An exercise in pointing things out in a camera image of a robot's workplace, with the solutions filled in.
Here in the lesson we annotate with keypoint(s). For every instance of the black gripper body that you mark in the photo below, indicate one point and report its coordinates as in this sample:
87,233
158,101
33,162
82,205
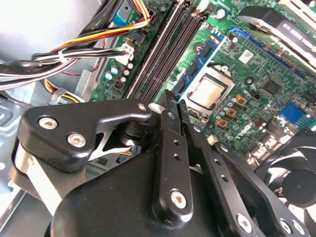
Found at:
111,202

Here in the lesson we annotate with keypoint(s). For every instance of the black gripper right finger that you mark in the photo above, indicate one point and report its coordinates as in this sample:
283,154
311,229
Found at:
214,163

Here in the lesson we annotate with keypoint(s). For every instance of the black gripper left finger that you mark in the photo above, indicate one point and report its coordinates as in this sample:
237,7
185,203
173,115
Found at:
61,128

